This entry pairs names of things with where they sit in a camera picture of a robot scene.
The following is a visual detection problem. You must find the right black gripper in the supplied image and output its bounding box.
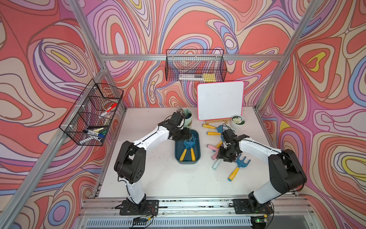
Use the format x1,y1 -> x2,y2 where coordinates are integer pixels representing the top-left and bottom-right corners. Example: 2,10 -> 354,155
217,145 -> 238,162

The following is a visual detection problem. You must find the light blue rake white handle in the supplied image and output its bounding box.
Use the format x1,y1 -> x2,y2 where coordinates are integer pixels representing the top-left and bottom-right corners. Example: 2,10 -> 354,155
212,158 -> 223,170

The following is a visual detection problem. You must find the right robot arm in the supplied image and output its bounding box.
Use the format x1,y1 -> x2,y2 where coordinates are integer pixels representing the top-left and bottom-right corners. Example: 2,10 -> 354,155
216,129 -> 307,213

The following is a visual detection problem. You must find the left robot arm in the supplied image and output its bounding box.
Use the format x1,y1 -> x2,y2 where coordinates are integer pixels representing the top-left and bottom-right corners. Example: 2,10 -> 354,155
113,112 -> 192,216

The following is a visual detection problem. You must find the green pen cup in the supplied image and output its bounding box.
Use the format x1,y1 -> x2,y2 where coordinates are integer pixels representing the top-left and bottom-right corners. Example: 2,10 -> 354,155
176,107 -> 193,128

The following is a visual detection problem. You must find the pink framed whiteboard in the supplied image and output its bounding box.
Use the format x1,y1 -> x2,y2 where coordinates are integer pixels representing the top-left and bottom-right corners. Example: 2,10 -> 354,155
197,81 -> 244,121

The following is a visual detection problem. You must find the yellow eraser in basket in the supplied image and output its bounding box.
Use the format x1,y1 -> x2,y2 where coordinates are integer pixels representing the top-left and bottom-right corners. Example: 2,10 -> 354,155
203,73 -> 216,83

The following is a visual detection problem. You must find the red marker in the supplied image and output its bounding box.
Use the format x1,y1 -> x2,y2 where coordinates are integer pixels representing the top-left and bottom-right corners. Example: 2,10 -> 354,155
99,103 -> 117,118

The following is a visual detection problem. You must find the blue marker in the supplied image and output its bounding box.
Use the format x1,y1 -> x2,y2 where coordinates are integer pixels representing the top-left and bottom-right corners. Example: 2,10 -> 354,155
83,129 -> 105,138

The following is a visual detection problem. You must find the back wire basket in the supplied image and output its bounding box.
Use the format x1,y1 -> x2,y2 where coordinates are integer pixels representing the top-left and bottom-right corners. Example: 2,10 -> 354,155
165,48 -> 227,83

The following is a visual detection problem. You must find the wire basket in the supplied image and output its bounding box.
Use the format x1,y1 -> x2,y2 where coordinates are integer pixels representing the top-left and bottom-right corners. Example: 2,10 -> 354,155
165,48 -> 227,83
59,79 -> 124,147

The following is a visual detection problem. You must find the left wire basket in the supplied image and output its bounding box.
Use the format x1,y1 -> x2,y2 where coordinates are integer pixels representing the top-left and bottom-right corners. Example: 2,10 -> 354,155
59,79 -> 124,147

